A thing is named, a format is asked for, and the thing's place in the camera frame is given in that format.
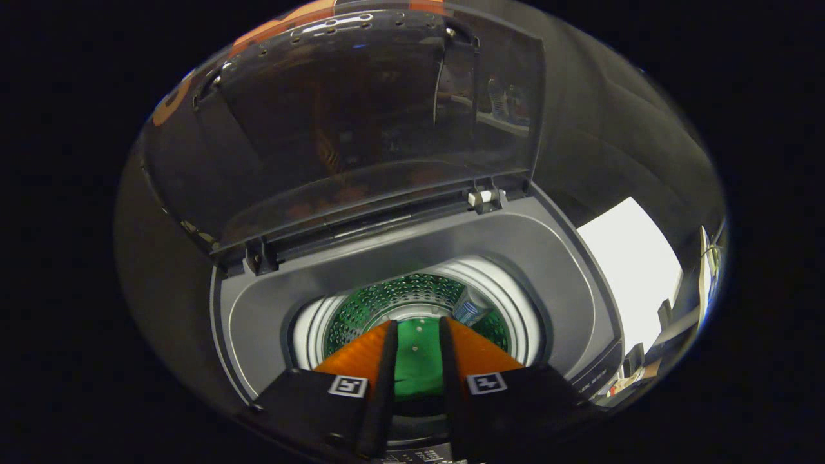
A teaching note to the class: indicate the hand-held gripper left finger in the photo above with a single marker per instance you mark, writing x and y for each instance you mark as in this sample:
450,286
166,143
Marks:
385,386

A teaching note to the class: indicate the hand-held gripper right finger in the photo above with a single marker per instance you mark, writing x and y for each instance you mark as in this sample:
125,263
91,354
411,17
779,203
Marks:
451,386

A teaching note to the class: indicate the green polo shirt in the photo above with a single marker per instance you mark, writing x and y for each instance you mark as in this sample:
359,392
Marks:
419,361

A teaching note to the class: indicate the dark washing machine lid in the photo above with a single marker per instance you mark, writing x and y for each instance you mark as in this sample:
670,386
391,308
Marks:
361,116

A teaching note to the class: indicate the white flat panel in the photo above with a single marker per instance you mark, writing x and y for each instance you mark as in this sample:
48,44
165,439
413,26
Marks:
628,277

